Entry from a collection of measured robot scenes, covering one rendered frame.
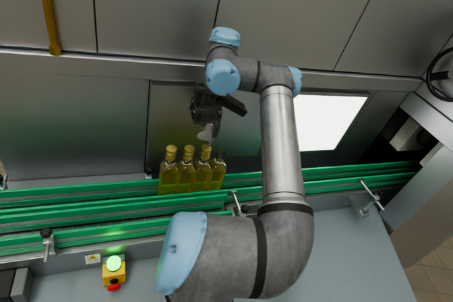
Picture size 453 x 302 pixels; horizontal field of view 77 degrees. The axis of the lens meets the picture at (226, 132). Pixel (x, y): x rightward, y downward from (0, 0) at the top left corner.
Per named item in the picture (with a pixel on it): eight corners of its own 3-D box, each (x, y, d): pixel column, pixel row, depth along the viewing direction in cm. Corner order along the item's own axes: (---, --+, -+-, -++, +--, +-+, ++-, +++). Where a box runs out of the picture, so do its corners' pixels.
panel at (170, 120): (331, 147, 142) (367, 90, 121) (335, 152, 140) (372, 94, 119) (146, 155, 111) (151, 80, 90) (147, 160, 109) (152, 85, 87)
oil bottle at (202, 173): (199, 191, 116) (209, 155, 102) (202, 203, 112) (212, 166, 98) (185, 193, 114) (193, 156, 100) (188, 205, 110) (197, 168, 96)
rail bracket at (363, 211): (346, 201, 144) (370, 171, 129) (367, 230, 132) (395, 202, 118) (338, 201, 142) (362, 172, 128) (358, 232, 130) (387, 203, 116)
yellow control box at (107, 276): (125, 263, 101) (125, 253, 96) (125, 284, 96) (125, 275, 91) (103, 266, 98) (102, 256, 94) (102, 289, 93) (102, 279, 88)
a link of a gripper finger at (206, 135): (193, 146, 89) (197, 120, 85) (212, 145, 91) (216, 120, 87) (196, 152, 87) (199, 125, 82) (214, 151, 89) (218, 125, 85)
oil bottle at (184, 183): (185, 193, 114) (193, 156, 100) (188, 204, 110) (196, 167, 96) (171, 194, 112) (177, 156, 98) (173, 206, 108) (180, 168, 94)
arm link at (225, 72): (260, 73, 59) (255, 50, 68) (207, 63, 58) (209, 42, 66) (251, 103, 64) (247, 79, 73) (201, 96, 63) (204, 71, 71)
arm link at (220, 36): (210, 34, 65) (211, 21, 72) (202, 76, 72) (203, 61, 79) (243, 42, 66) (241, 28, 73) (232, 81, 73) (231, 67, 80)
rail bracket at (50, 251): (61, 249, 88) (54, 225, 79) (58, 272, 83) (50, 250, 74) (46, 251, 86) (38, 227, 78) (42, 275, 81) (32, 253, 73)
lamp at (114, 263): (121, 257, 95) (121, 252, 93) (121, 270, 92) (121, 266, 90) (106, 259, 93) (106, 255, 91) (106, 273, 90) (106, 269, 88)
